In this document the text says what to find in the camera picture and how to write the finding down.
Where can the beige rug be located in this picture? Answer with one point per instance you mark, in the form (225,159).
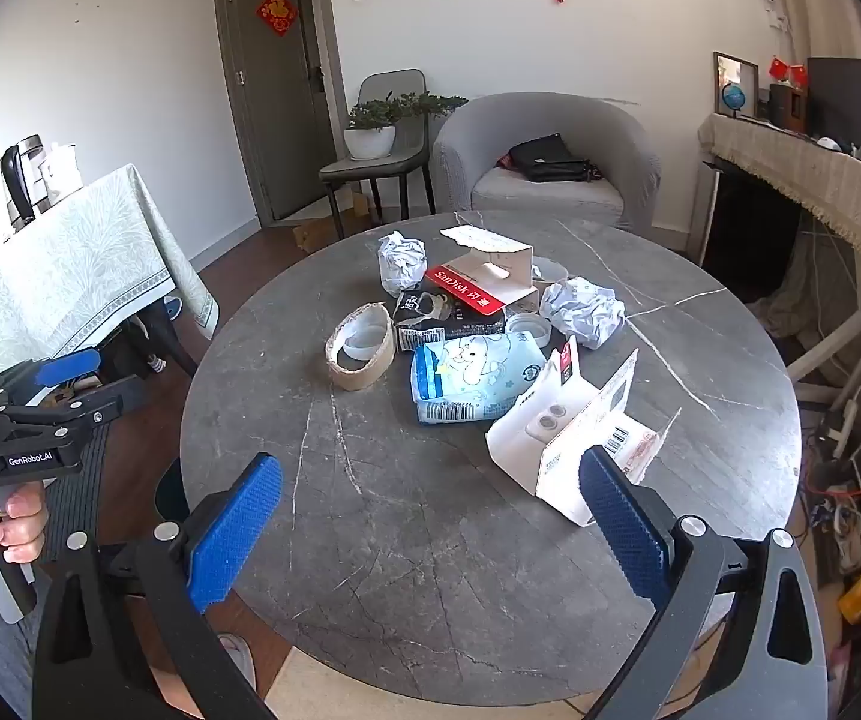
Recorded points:
(325,682)

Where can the grey slipper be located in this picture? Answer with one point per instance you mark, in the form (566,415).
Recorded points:
(239,660)

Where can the red door decoration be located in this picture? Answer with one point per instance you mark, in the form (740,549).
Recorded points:
(276,13)

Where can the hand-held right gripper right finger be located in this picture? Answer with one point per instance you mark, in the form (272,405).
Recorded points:
(621,532)

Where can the white jug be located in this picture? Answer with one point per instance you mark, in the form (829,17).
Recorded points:
(63,169)

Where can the small red flags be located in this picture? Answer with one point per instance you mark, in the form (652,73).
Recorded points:
(786,70)

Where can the grey door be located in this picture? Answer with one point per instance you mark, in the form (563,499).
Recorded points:
(280,127)

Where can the black white snack packet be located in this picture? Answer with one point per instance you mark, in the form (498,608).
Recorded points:
(468,326)

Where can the white cardboard packaging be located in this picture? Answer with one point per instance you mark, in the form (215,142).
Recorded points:
(528,427)

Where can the person's left hand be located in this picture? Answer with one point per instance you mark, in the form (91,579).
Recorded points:
(21,510)

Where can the wooden picture frame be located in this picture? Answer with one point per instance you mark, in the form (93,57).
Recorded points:
(749,71)

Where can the white desk frame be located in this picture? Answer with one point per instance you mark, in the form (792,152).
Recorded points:
(843,360)

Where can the dark wooden box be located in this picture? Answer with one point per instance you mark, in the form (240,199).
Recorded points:
(789,109)

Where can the pale green tablecloth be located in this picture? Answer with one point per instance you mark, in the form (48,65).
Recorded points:
(85,255)

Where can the flat brown cardboard box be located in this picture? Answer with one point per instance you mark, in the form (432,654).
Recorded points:
(316,234)

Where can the grey armchair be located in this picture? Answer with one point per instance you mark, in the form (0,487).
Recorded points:
(543,120)

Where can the potted bonsai plant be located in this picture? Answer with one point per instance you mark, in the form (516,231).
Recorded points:
(369,141)

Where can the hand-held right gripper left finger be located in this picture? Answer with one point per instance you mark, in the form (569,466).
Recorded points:
(235,532)

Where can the red white cardboard box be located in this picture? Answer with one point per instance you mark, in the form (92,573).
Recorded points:
(475,286)

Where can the large white paper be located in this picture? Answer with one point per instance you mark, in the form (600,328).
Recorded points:
(584,311)

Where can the blue globe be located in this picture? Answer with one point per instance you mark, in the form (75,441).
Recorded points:
(732,97)

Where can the blue tissue packet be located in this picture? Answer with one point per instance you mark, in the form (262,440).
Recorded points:
(468,379)

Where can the black bag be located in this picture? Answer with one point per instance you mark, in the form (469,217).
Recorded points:
(550,157)

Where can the black steel kettle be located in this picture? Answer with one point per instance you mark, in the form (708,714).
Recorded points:
(25,165)

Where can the grey chair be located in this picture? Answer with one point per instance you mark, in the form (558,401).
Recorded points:
(381,163)

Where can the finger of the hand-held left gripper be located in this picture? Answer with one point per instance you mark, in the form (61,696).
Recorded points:
(115,397)
(66,369)

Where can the black monitor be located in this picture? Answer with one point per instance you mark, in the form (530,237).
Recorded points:
(850,97)

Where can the dark trash bin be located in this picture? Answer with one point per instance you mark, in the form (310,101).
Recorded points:
(171,495)

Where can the beige fringed desk cloth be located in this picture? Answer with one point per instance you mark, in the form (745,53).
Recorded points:
(813,165)

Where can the small white paper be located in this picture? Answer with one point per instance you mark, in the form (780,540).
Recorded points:
(400,262)

